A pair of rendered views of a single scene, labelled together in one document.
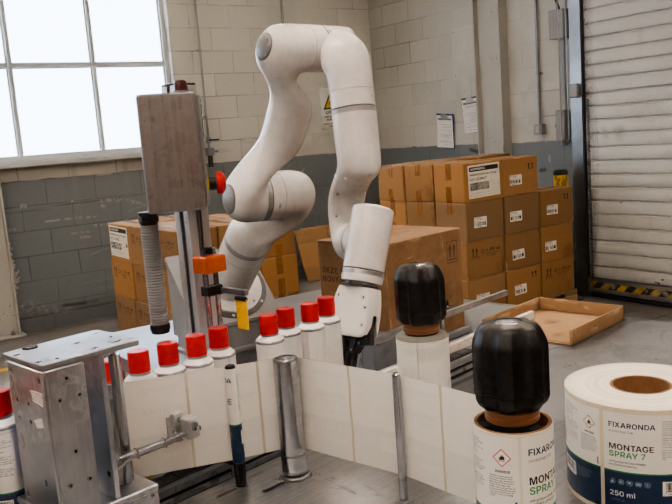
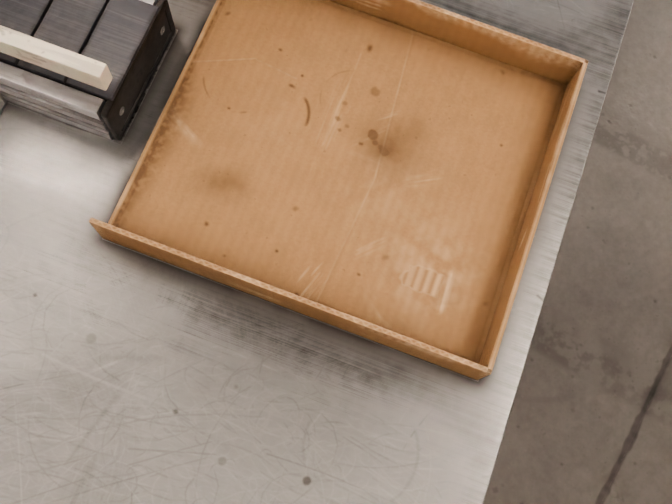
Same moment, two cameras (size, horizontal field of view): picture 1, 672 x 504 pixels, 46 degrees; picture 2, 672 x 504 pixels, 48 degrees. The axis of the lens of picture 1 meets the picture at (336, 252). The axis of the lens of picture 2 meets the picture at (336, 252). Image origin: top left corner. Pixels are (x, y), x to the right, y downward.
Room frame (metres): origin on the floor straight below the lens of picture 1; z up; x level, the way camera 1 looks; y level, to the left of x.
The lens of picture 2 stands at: (1.95, -0.77, 1.38)
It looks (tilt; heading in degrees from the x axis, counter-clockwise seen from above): 74 degrees down; 56
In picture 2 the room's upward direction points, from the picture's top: 11 degrees clockwise
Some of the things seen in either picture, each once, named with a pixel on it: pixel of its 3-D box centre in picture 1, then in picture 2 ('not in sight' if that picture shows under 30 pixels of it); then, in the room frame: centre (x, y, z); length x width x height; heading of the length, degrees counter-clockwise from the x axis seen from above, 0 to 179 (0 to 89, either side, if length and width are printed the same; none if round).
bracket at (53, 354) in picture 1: (71, 348); not in sight; (1.00, 0.35, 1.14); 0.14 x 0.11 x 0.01; 135
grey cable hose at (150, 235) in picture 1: (154, 272); not in sight; (1.33, 0.31, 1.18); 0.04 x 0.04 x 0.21
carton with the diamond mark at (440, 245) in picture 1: (392, 283); not in sight; (2.06, -0.14, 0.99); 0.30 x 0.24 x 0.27; 134
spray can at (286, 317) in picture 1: (289, 362); not in sight; (1.41, 0.10, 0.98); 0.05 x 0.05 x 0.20
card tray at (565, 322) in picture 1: (553, 319); (349, 147); (2.08, -0.57, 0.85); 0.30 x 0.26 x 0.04; 135
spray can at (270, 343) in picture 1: (272, 370); not in sight; (1.36, 0.13, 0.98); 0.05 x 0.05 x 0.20
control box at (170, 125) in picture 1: (174, 152); not in sight; (1.35, 0.26, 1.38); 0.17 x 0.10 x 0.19; 10
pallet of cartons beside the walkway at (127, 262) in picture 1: (202, 284); not in sight; (5.24, 0.91, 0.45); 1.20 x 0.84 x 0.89; 36
